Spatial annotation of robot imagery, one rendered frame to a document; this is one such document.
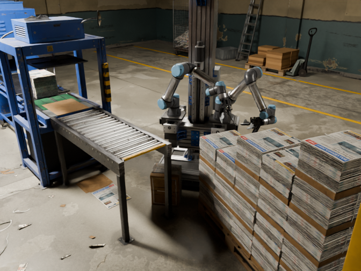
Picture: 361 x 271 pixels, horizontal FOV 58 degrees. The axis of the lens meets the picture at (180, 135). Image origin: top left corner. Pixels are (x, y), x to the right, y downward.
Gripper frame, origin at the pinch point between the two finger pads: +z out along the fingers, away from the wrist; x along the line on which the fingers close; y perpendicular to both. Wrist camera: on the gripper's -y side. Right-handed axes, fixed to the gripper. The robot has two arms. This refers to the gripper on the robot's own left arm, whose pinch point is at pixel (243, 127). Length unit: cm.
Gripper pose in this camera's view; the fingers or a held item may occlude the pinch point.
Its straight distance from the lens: 315.0
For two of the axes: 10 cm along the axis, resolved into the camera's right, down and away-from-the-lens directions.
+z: -9.3, 1.6, -3.4
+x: 3.8, 3.8, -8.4
